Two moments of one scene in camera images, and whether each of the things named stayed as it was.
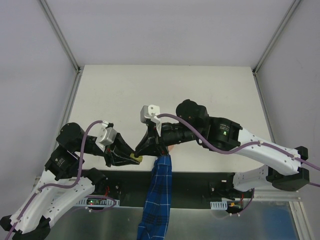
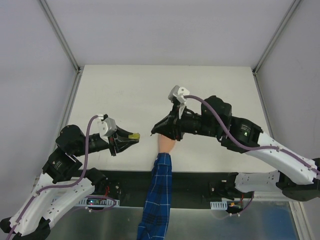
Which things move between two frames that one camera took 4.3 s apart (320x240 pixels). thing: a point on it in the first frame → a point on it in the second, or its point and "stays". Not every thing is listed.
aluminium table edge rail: [68, 109] stays
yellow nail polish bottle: [139, 158] → [134, 135]
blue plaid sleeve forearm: [156, 213] stays
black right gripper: [158, 138] → [176, 124]
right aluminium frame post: [271, 44] stays
